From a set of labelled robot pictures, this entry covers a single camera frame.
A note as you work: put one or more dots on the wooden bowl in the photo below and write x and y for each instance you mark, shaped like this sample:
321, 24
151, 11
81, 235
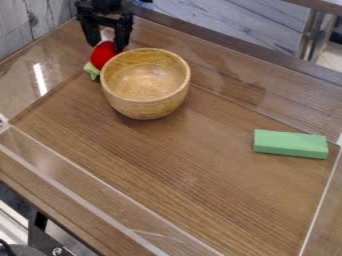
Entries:
146, 82

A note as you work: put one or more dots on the red plush strawberry fruit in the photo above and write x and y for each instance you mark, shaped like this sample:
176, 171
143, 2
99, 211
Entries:
103, 53

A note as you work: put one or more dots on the green rectangular block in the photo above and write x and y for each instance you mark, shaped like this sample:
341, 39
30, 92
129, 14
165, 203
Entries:
290, 144

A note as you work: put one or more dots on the clear acrylic front barrier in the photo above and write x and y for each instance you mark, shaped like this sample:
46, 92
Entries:
115, 225

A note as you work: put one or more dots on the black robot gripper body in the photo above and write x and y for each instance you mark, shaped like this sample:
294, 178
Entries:
113, 13

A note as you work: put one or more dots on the metal table leg background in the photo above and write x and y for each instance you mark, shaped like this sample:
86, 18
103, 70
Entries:
316, 35

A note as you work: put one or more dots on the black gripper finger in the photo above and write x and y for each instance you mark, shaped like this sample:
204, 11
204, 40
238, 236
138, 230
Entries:
123, 30
91, 32

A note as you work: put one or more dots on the black table leg bracket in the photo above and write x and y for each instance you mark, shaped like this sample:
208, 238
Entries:
41, 240

